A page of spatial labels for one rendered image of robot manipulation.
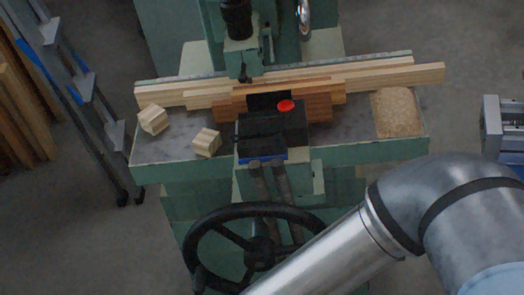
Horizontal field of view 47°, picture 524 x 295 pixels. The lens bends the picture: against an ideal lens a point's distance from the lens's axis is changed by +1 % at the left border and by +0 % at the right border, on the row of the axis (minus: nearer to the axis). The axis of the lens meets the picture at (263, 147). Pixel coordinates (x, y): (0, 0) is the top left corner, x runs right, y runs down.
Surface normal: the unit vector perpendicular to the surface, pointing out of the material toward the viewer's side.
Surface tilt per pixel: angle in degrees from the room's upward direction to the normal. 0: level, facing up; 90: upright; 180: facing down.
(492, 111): 0
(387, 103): 21
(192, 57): 0
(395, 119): 32
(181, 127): 0
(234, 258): 90
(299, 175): 90
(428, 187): 47
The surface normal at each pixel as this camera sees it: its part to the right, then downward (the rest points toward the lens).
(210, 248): 0.00, 0.70
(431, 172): -0.64, -0.63
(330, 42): -0.14, -0.71
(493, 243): -0.48, -0.58
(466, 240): -0.74, -0.40
